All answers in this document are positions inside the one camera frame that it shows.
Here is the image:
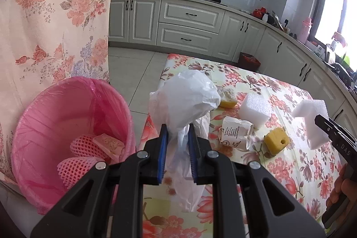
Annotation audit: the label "yellow crumbly sponge piece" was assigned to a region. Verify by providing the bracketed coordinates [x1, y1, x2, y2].
[218, 89, 237, 109]

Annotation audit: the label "table with floral tablecloth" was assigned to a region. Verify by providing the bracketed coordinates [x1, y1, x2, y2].
[112, 53, 352, 238]

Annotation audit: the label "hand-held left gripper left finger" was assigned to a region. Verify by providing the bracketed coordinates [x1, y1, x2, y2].
[30, 124, 169, 238]

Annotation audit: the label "white lower kitchen cabinets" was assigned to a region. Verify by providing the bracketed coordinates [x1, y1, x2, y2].
[108, 0, 357, 130]

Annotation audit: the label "yellow sponge with hole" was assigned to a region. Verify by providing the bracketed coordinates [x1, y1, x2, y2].
[264, 127, 289, 156]

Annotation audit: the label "crumpled printed paper wrapper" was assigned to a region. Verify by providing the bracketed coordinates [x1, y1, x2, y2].
[220, 116, 265, 152]

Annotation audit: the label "white angled foam block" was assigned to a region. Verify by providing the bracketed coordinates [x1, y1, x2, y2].
[291, 99, 332, 151]

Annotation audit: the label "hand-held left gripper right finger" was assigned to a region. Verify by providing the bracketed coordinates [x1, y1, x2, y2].
[187, 123, 326, 238]

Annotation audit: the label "trash bin with pink liner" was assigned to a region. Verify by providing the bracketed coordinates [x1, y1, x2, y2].
[11, 76, 137, 215]

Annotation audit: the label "floral curtain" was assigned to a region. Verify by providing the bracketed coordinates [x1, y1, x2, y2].
[0, 0, 121, 188]

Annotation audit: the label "small dark waste bin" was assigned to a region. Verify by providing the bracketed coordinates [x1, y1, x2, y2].
[238, 52, 261, 71]

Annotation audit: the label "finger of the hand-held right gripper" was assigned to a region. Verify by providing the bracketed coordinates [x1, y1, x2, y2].
[315, 114, 357, 144]

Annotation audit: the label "white foam cube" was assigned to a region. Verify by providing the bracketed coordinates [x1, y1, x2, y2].
[239, 92, 272, 129]

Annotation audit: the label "person's right hand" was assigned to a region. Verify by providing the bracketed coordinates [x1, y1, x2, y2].
[326, 164, 348, 209]

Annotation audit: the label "pink bottle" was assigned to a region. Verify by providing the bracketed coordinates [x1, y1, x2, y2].
[299, 18, 313, 42]

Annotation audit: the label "white plastic bag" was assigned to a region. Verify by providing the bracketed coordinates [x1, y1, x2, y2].
[149, 69, 222, 213]

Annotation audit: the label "kitchen window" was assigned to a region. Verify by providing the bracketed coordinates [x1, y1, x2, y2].
[309, 0, 357, 71]

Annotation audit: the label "pink snack packet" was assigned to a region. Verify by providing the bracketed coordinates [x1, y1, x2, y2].
[93, 133, 125, 162]

